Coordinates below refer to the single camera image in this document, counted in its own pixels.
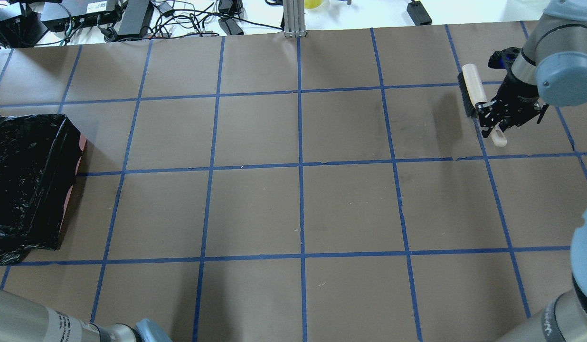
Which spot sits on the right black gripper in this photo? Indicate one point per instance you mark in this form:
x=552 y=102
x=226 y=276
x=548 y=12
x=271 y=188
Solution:
x=518 y=96

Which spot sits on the beige hand brush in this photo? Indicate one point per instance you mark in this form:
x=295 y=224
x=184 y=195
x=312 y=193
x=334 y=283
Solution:
x=477 y=106

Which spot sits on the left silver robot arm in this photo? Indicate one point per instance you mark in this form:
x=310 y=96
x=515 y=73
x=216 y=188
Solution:
x=22 y=320

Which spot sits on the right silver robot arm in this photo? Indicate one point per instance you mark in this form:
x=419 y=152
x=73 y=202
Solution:
x=550 y=69

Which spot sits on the bin with black bag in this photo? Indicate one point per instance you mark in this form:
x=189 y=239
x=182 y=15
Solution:
x=39 y=160

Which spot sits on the black power adapter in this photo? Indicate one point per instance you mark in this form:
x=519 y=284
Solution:
x=418 y=13

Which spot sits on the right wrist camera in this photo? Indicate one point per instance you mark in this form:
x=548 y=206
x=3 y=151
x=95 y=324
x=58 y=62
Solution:
x=504 y=59

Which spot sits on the aluminium frame post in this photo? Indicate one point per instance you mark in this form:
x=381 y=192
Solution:
x=293 y=18

